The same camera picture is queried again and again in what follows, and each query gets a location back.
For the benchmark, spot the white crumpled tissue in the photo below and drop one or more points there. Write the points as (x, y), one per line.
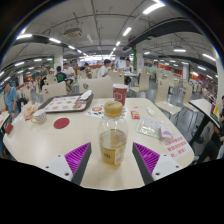
(150, 111)

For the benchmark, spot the small purple packet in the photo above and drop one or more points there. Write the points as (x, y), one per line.
(165, 134)

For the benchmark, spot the flat round red coaster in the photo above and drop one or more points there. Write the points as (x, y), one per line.
(61, 123)

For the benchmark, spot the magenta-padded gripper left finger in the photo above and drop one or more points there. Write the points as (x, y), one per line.
(56, 165)

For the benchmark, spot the clear bottle with yellow cap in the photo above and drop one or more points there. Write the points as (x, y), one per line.
(112, 143)

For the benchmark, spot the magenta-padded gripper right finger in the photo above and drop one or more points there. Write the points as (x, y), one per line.
(166, 165)

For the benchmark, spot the dark food tray with paper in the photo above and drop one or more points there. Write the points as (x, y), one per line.
(61, 104)

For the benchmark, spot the crumpled food wrapper bag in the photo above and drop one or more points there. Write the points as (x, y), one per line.
(29, 110)

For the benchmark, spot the white paper napkin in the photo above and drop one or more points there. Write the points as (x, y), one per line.
(86, 95)

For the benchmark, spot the ceiling lights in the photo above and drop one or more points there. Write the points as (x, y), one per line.
(153, 8)

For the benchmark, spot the red paper cup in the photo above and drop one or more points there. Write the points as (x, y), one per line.
(120, 95)

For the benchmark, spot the group of beige chairs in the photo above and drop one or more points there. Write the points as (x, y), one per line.
(162, 91)

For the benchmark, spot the small red sauce packet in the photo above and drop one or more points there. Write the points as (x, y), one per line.
(135, 114)

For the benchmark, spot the clear plastic packet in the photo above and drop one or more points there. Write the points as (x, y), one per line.
(148, 126)

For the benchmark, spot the white dining table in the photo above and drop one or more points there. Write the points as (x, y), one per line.
(206, 108)

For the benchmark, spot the small red box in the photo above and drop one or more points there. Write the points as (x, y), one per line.
(9, 129)

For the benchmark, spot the ceiling air conditioner unit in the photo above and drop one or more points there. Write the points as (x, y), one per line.
(73, 32)

